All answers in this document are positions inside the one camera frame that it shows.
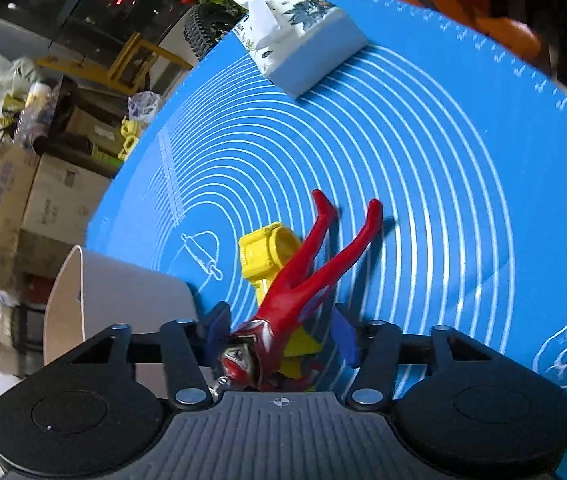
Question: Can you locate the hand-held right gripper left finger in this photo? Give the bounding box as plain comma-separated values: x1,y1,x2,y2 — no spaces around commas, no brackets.
70,302,232,410

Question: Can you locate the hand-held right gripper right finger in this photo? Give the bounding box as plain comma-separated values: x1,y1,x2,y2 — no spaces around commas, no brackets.
332,304,494,410

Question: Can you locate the red superhero figure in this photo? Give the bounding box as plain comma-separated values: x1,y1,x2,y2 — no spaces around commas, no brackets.
217,189,384,394

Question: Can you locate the yellow plastic toy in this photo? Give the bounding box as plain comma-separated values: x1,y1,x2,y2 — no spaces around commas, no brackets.
238,222,322,392

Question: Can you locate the beige plastic basket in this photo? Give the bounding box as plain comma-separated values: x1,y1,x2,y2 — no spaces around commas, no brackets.
43,245,202,377

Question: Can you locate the blue silicone baking mat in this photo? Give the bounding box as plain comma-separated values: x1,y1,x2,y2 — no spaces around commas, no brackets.
86,0,567,480

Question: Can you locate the large plain cardboard box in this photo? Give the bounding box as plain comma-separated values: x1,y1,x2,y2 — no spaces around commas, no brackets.
22,152,115,249

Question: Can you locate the yellow plastic item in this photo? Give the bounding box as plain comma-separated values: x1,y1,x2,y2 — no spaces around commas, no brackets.
117,116,142,162

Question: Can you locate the clear plastic bag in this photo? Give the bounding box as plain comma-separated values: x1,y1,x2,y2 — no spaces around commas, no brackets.
127,91,162,124

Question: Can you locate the small brown cardboard box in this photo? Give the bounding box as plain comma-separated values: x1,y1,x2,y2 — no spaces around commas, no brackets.
66,105,130,157

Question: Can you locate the yellow wooden chair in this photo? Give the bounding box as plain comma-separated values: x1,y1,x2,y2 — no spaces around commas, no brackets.
37,31,195,97

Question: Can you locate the white tissue box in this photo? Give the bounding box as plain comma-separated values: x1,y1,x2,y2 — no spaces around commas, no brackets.
224,0,369,99

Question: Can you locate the black and green bicycle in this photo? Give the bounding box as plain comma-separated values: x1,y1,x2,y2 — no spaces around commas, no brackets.
113,0,285,62

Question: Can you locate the orange bag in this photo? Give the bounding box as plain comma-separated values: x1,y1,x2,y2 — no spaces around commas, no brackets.
352,0,553,59

